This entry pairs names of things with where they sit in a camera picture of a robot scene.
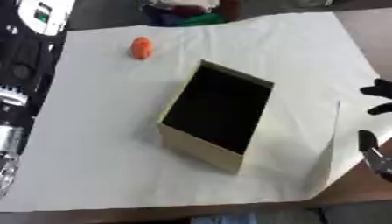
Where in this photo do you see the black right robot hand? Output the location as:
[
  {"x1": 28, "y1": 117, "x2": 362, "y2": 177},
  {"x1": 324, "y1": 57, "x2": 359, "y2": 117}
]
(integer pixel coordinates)
[{"x1": 355, "y1": 77, "x2": 392, "y2": 184}]

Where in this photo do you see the tan cardboard box black inside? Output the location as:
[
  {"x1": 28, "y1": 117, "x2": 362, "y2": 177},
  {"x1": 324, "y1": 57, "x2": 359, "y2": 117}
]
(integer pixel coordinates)
[{"x1": 156, "y1": 59, "x2": 276, "y2": 175}]

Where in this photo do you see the dark bag with colourful items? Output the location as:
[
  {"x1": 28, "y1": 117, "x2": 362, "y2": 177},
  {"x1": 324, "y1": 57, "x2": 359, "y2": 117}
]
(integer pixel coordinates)
[{"x1": 141, "y1": 0, "x2": 227, "y2": 28}]

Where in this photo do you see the orange rounded toy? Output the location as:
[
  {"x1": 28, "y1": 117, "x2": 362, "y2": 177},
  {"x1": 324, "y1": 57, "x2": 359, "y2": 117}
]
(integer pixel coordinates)
[{"x1": 129, "y1": 36, "x2": 155, "y2": 61}]

